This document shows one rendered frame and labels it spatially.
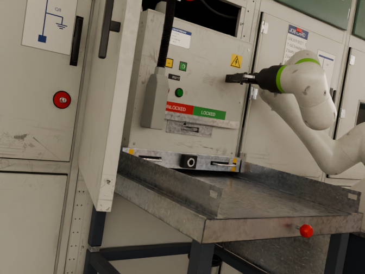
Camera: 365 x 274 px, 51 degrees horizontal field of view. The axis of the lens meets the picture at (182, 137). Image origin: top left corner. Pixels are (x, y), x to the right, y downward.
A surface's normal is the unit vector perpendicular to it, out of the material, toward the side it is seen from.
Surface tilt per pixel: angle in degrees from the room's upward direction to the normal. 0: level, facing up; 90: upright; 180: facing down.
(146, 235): 90
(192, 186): 90
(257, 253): 90
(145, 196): 90
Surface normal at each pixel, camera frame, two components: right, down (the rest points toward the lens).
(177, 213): -0.82, -0.10
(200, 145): 0.56, 0.13
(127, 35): 0.32, 0.10
